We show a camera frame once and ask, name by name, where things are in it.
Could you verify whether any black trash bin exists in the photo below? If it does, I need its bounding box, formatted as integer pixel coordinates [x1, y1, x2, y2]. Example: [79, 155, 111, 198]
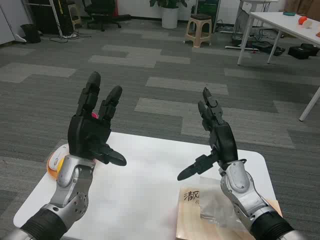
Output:
[20, 23, 42, 44]

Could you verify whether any orange round plate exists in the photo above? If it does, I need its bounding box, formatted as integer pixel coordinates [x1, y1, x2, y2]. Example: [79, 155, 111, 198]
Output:
[46, 152, 63, 180]

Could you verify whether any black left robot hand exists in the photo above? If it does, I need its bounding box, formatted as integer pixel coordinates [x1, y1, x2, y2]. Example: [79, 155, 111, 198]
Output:
[67, 71, 128, 167]

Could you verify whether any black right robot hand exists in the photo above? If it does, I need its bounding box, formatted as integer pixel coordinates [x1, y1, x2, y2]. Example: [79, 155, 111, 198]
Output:
[176, 87, 239, 182]

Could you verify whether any beige plastic stool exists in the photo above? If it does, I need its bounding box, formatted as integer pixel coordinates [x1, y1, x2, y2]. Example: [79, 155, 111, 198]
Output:
[184, 13, 213, 48]

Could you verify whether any beige cardboard tissue box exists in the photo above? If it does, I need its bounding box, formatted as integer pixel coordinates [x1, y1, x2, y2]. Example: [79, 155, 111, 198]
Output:
[175, 174, 283, 240]

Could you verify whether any black bag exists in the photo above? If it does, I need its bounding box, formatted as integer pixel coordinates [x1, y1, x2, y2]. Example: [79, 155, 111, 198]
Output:
[287, 43, 320, 60]

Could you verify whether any white computer mouse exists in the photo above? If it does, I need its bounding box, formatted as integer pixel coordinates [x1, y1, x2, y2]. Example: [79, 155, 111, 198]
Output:
[48, 145, 69, 172]

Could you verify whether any white plant pot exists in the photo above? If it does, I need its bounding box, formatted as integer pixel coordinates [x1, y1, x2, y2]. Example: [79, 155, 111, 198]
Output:
[161, 6, 179, 29]

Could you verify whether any white desk with items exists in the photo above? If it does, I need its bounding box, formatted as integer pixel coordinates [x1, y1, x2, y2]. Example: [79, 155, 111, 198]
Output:
[236, 11, 320, 66]

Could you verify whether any black office chair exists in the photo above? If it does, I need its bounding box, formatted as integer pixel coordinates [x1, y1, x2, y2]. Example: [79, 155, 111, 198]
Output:
[82, 0, 132, 32]

